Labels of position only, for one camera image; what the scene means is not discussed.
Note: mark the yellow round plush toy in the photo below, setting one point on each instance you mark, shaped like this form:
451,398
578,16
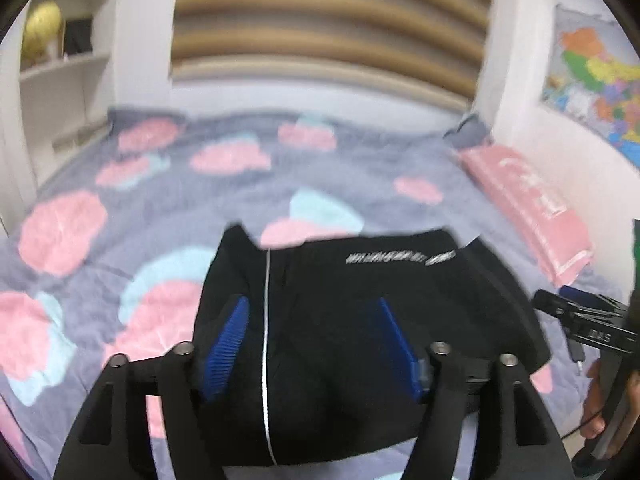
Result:
42,32

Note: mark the pink pillow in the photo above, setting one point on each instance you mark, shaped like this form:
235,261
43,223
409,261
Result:
530,210

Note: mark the black jacket with white piping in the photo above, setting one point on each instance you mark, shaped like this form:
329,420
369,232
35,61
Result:
325,320

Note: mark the white wall shelf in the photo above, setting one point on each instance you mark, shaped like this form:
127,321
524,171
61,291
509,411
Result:
65,80

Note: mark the striped padded headboard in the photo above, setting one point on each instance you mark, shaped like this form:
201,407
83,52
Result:
330,25

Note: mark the black box on shelf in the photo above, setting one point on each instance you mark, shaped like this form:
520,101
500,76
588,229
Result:
78,36

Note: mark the colourful wall map poster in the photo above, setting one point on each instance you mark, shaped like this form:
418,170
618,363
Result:
595,80

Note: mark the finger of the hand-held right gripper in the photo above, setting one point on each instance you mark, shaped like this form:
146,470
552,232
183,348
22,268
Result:
575,305

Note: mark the grey pillow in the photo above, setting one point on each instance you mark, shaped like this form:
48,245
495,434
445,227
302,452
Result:
467,130

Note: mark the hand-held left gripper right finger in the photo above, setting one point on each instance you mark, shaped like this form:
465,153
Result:
400,350

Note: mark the flower-print bed blanket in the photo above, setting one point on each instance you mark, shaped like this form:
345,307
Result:
175,200

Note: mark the person's right hand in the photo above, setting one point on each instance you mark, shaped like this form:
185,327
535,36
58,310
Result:
592,400

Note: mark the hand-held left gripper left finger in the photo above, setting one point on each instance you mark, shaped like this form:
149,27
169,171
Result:
227,345

